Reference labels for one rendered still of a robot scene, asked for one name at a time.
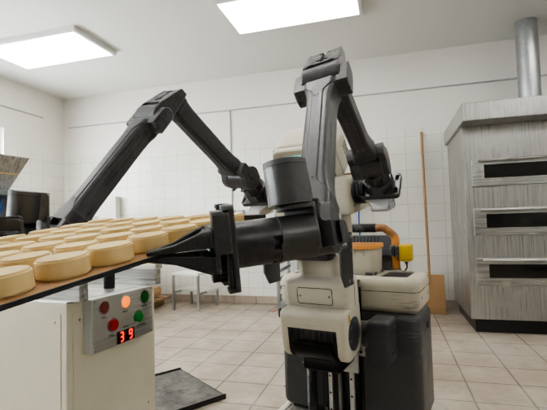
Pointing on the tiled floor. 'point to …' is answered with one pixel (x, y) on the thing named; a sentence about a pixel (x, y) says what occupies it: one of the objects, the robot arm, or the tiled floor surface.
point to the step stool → (193, 288)
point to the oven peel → (436, 281)
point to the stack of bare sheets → (183, 391)
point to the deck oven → (500, 213)
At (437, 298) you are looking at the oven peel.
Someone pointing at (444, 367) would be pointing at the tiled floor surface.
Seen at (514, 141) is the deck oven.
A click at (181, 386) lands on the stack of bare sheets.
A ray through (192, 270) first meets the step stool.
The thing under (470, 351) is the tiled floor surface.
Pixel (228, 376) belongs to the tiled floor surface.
